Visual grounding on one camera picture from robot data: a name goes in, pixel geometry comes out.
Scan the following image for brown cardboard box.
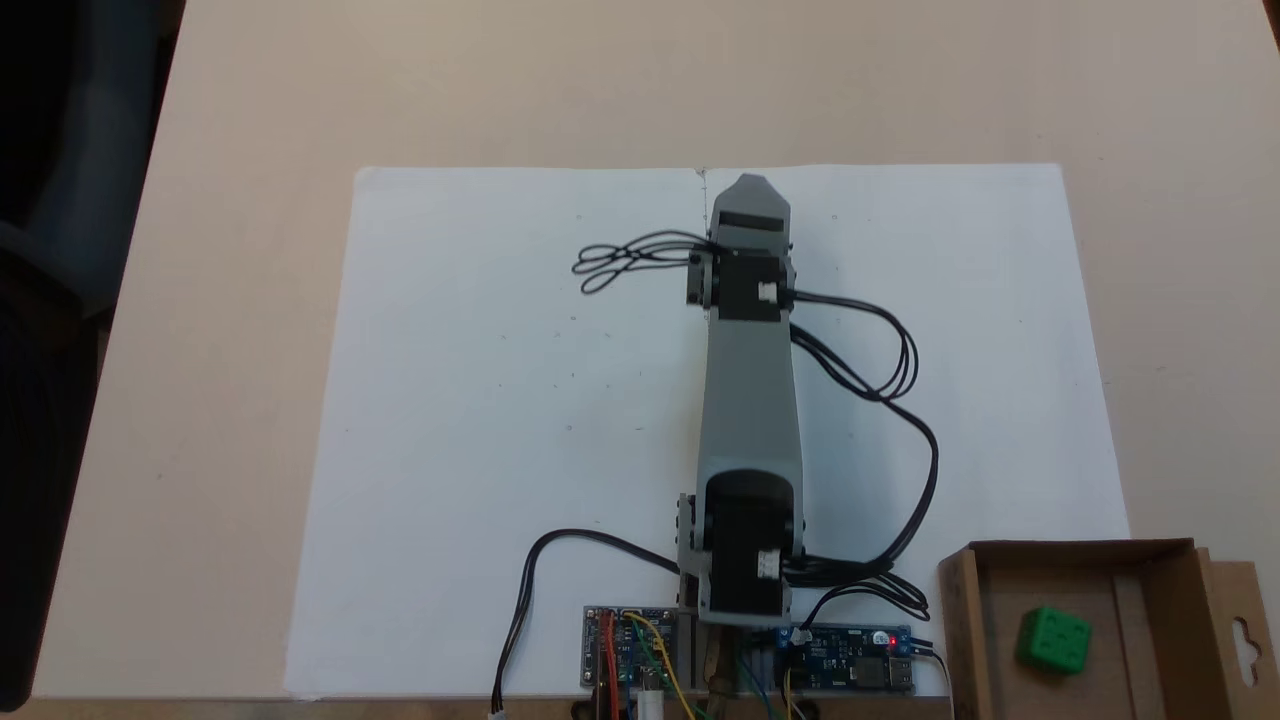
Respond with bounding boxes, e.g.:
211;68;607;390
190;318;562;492
937;538;1280;720

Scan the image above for red wire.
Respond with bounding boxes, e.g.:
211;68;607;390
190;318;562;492
598;612;621;720

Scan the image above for green dice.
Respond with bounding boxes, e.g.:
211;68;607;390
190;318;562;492
1017;605;1092;675

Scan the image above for black base motor cable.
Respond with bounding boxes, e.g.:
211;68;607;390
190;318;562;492
785;325;940;623

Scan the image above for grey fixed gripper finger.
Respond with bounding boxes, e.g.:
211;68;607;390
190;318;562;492
720;173;791;215

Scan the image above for black looped elbow cable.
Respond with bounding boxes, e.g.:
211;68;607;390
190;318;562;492
790;289;920;403

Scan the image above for white paper sheet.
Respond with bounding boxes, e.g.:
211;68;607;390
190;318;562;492
283;163;1131;701

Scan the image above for black looped wrist cable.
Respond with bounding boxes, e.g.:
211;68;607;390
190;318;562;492
571;231;717;297

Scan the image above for long black power cable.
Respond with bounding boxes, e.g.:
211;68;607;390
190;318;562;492
490;528;683;717

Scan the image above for blue circuit board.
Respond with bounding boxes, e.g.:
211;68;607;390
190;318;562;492
775;625;916;693

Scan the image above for yellow wire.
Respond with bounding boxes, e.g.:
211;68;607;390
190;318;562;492
625;612;699;720

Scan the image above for circuit board with coloured wires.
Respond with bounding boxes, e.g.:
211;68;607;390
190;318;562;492
583;605;683;693

